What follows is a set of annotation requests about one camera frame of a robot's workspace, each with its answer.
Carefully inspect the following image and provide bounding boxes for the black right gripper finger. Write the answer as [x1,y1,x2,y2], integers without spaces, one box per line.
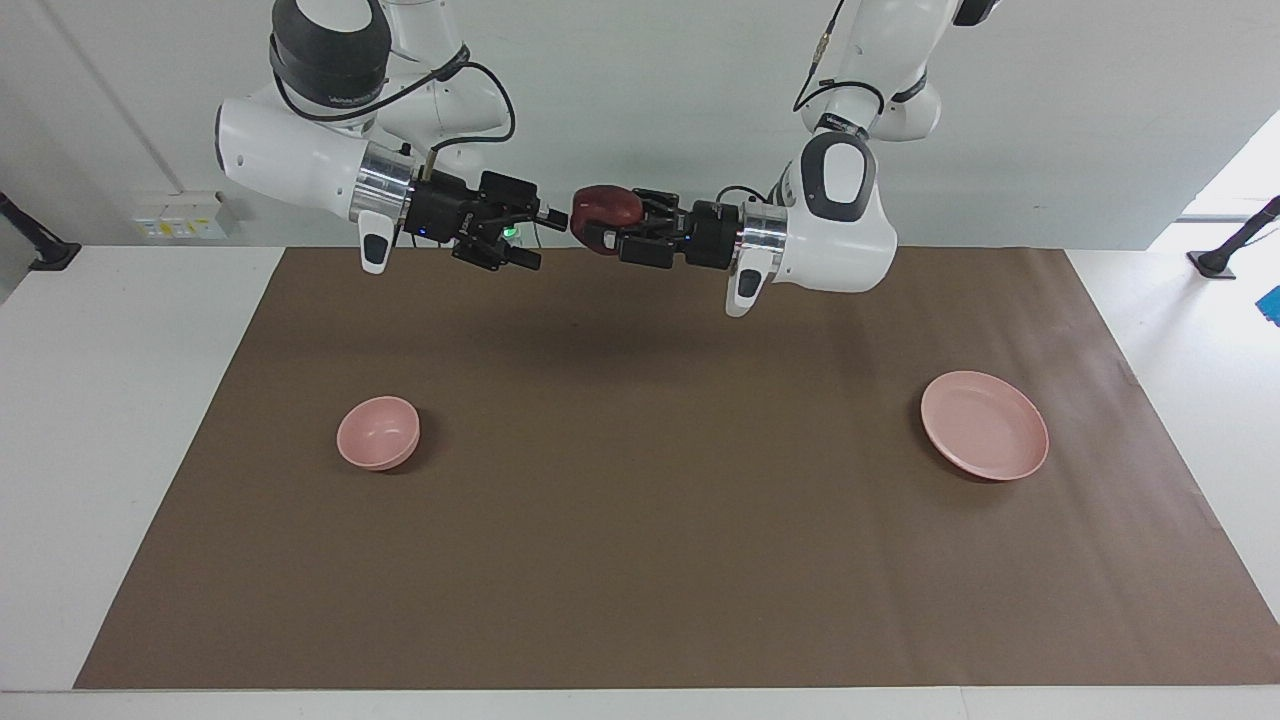
[479,170,570,232]
[453,234,544,273]

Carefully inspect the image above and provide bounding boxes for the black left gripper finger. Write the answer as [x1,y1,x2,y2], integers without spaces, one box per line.
[631,187,692,230]
[584,227,682,270]

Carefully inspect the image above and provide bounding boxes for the dark red apple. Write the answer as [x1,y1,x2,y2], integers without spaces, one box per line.
[570,185,644,257]

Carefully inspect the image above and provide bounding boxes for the pink bowl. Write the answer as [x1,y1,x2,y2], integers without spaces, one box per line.
[337,396,422,472]

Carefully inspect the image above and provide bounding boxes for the pink plate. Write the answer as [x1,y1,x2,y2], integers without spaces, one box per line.
[921,371,1050,482]

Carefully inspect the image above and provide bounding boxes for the brown paper table mat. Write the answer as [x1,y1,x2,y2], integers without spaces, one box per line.
[75,247,1280,691]

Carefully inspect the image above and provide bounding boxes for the black stand foot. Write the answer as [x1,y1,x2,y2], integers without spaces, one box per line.
[0,190,82,272]
[1187,195,1280,280]

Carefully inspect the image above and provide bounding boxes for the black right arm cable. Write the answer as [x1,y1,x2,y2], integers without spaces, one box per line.
[268,40,517,181]

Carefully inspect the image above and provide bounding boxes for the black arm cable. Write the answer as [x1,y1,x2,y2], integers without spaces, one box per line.
[268,40,517,181]
[715,0,887,207]

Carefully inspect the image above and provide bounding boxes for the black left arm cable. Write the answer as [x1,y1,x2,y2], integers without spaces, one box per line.
[715,0,887,207]

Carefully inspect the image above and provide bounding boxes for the white wall socket strip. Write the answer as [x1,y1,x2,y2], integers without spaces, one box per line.
[133,191,227,242]

